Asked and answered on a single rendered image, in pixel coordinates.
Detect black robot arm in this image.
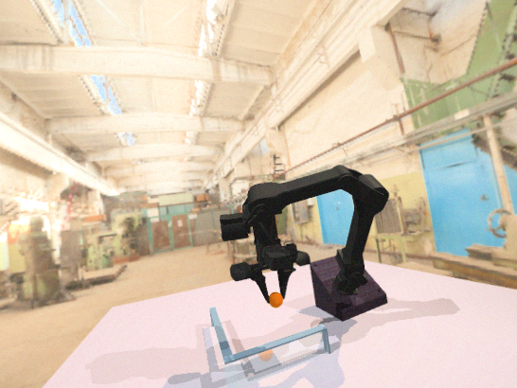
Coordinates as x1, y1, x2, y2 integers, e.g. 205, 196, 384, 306
220, 165, 390, 295

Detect orange ball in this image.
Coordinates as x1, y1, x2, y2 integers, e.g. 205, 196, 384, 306
269, 292, 283, 308

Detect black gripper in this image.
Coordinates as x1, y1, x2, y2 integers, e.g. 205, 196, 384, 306
230, 234, 311, 304

